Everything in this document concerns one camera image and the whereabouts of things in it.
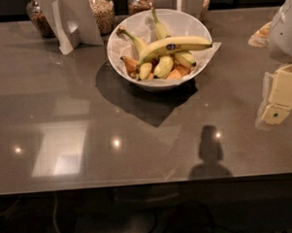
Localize white card sign stand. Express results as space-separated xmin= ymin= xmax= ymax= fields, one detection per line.
xmin=37 ymin=0 xmax=103 ymax=55

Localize yellow banana centre short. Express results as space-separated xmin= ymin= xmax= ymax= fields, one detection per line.
xmin=153 ymin=54 xmax=174 ymax=79

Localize white ceramic bowl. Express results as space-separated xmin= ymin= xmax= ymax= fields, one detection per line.
xmin=105 ymin=6 xmax=215 ymax=94

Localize yellow banana left curved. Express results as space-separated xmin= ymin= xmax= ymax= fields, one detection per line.
xmin=116 ymin=26 xmax=152 ymax=81

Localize orange fruit pieces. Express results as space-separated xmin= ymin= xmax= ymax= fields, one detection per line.
xmin=167 ymin=64 xmax=190 ymax=80

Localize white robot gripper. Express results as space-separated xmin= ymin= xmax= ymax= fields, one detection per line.
xmin=248 ymin=0 xmax=292 ymax=130

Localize yellow banana back upright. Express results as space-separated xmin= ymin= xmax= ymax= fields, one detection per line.
xmin=151 ymin=8 xmax=171 ymax=39

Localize large yellow banana with sticker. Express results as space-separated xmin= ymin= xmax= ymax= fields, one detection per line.
xmin=137 ymin=36 xmax=212 ymax=66

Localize glass jar brown nuts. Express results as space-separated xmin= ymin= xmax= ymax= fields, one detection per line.
xmin=127 ymin=0 xmax=152 ymax=16

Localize yellow banana short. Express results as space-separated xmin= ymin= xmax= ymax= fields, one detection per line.
xmin=174 ymin=51 xmax=196 ymax=68
xmin=153 ymin=54 xmax=174 ymax=79

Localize yellow banana right short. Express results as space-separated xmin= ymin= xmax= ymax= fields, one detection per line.
xmin=174 ymin=51 xmax=196 ymax=68

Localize glass jar light grains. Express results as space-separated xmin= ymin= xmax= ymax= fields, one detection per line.
xmin=88 ymin=0 xmax=114 ymax=36

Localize glass jar left dark nuts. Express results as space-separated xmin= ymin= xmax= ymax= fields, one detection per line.
xmin=25 ymin=0 xmax=55 ymax=38

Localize black cable under table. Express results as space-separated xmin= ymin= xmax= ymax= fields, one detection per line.
xmin=0 ymin=183 xmax=292 ymax=233

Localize glass jar far right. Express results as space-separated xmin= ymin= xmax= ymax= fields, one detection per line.
xmin=199 ymin=0 xmax=211 ymax=21

